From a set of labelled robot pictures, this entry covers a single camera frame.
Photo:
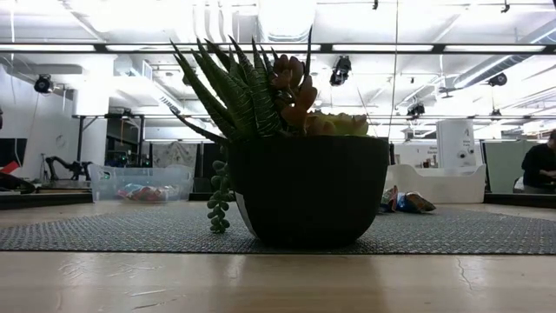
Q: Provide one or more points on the red and brown granola bar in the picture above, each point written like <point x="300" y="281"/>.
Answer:
<point x="423" y="204"/>

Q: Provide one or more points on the black background robot arm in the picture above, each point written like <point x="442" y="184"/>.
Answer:
<point x="65" y="167"/>

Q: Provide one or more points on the red and white granola bar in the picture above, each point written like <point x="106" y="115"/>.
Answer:
<point x="388" y="199"/>

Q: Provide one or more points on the potted artificial succulent plant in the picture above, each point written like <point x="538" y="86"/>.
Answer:
<point x="308" y="191"/>

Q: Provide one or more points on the black aluminium crossbar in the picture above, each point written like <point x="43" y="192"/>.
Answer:
<point x="200" y="196"/>

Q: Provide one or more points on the grey printed sheet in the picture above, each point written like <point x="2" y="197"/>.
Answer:
<point x="174" y="154"/>

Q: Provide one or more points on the grey woven placemat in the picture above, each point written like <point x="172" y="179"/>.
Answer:
<point x="130" y="235"/>

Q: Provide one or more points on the clear plastic bin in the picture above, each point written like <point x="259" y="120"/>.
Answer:
<point x="106" y="178"/>

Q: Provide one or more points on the white cabinet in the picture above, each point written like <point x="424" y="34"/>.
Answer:
<point x="456" y="143"/>

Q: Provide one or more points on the white plastic bin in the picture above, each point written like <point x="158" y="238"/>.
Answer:
<point x="456" y="187"/>

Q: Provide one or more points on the black metal rack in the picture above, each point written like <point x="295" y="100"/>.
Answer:
<point x="80" y="139"/>

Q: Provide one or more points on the grey-green partition panel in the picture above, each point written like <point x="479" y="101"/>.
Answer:
<point x="504" y="169"/>

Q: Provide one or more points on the person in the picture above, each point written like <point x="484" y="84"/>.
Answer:
<point x="538" y="165"/>

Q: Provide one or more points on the black curved object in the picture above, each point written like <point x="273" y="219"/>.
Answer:
<point x="15" y="183"/>

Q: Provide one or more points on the black monitor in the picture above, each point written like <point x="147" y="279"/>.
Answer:
<point x="13" y="152"/>

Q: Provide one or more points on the red flat object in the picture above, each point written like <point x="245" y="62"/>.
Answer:
<point x="8" y="167"/>

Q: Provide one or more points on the black ceiling-mounted camera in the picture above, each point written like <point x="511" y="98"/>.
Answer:
<point x="341" y="69"/>
<point x="497" y="79"/>
<point x="415" y="108"/>
<point x="43" y="83"/>

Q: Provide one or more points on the black ceiling light rail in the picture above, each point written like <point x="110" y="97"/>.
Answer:
<point x="438" y="48"/>

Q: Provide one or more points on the black aluminium support frame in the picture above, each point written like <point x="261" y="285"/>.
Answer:
<point x="43" y="201"/>
<point x="521" y="201"/>

